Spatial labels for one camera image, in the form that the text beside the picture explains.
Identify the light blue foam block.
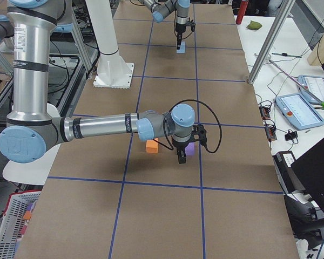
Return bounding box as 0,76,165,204
176,41,186,53

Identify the purple foam block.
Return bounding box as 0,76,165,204
185,142,195,156

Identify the orange foam block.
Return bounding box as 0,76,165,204
146,139,159,154

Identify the orange block in basket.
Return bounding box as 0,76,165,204
23,210,32,221

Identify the red bottle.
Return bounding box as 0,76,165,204
235,0,249,25

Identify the green bean bag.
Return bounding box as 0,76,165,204
246,21,262,31

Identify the near blue teach pendant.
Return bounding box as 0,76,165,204
275,93,324,130

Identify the blue teach pendant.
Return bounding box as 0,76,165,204
298,75,324,101
275,93,324,130

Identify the black laptop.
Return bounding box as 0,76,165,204
291,138,324,212

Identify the far blue teach pendant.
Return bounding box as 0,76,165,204
298,75,324,101

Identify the white plastic chair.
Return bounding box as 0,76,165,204
2,104,62,186

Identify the green grabber tool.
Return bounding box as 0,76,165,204
268,59,324,109

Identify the white perforated basket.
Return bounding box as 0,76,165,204
0,190,41,258

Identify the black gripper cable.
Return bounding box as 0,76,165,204
161,100,222,154

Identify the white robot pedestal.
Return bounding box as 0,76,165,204
86,0,134,88

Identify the aluminium frame post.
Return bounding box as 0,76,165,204
247,0,295,85

